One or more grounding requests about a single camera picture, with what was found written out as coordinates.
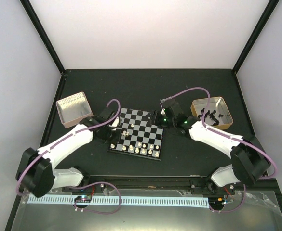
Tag pile of black chess pieces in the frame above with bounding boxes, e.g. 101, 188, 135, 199
198, 108, 224, 126

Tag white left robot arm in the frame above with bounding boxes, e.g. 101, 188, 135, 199
15, 107, 121, 198

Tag black frame post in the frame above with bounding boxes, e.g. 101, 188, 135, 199
232, 0, 280, 74
20, 0, 66, 74

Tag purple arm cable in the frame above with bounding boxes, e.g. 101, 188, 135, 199
160, 87, 278, 214
15, 99, 121, 214

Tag light blue slotted cable duct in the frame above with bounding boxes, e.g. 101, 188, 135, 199
27, 194, 210, 208

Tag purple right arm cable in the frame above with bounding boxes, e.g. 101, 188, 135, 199
160, 87, 278, 214

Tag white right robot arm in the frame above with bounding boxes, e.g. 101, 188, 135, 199
148, 99, 270, 194

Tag pink metal tin box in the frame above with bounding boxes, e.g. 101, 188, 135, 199
55, 92, 93, 128

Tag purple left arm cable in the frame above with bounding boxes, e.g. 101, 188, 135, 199
15, 99, 121, 214

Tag black and white chessboard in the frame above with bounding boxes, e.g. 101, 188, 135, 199
108, 108, 163, 161

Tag gold metal tin tray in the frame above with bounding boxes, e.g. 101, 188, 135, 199
190, 97, 233, 130

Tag black frame post right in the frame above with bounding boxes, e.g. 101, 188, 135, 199
232, 0, 280, 74

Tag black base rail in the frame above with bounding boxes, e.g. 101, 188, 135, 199
61, 175, 280, 193

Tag white knight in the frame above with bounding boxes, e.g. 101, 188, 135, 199
122, 131, 129, 137

